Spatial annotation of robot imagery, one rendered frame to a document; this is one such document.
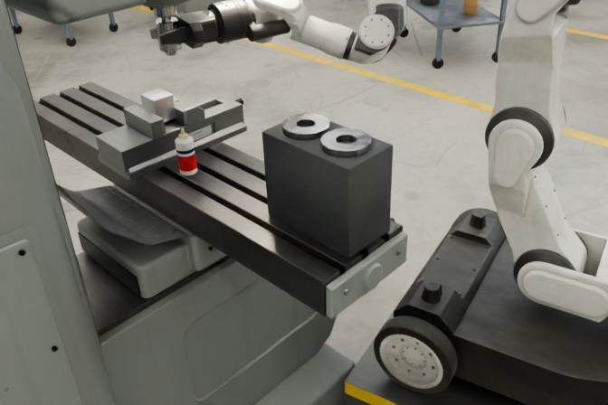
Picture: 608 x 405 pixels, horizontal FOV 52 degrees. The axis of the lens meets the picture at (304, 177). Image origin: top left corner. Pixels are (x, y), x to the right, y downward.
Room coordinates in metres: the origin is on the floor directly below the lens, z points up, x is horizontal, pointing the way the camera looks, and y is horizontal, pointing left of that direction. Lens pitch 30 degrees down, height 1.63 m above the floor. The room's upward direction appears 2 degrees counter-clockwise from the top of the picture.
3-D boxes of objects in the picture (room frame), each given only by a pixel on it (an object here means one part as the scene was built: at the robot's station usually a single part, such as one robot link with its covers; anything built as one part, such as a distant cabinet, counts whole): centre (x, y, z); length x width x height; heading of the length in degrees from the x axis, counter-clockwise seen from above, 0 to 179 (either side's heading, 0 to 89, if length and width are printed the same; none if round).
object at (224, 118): (1.38, 0.31, 0.99); 0.35 x 0.15 x 0.11; 133
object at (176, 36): (1.27, 0.26, 1.24); 0.06 x 0.02 x 0.03; 121
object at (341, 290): (1.34, 0.31, 0.89); 1.24 x 0.23 x 0.08; 45
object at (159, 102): (1.36, 0.34, 1.05); 0.06 x 0.05 x 0.06; 43
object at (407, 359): (1.07, -0.25, 0.50); 0.20 x 0.05 x 0.20; 57
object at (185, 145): (1.24, 0.26, 0.99); 0.04 x 0.04 x 0.11
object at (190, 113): (1.40, 0.30, 1.02); 0.12 x 0.06 x 0.04; 43
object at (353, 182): (1.02, -0.04, 1.03); 0.22 x 0.12 x 0.20; 44
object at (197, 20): (1.35, 0.20, 1.24); 0.13 x 0.12 x 0.10; 31
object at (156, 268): (1.30, 0.27, 0.79); 0.50 x 0.35 x 0.12; 135
